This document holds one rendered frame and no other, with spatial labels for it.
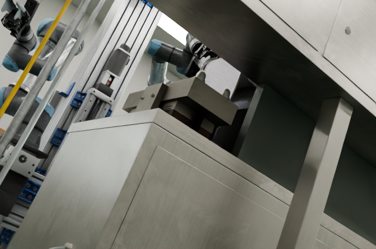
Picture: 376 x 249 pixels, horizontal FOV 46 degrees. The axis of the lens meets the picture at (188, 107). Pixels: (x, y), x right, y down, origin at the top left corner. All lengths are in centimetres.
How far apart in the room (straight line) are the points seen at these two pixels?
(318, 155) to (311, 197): 11
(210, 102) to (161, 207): 30
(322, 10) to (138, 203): 66
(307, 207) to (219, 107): 34
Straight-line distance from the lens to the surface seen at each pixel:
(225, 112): 121
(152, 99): 126
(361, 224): 162
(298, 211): 116
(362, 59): 129
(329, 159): 120
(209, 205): 117
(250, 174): 125
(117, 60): 247
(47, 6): 528
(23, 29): 201
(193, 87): 115
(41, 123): 220
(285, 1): 111
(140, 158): 106
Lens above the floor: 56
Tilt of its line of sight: 20 degrees up
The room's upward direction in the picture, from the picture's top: 23 degrees clockwise
